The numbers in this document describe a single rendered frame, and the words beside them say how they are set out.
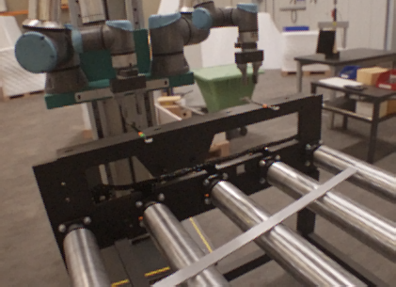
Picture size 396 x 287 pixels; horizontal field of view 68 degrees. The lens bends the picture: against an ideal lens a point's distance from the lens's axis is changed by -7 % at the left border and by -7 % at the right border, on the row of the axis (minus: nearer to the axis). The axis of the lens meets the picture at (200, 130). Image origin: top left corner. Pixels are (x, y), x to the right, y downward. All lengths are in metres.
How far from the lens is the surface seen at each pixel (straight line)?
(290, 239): 1.02
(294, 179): 1.35
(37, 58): 1.19
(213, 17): 1.33
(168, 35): 1.41
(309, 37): 7.88
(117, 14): 1.61
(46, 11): 1.20
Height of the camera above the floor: 1.57
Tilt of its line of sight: 20 degrees down
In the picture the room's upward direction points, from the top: 5 degrees counter-clockwise
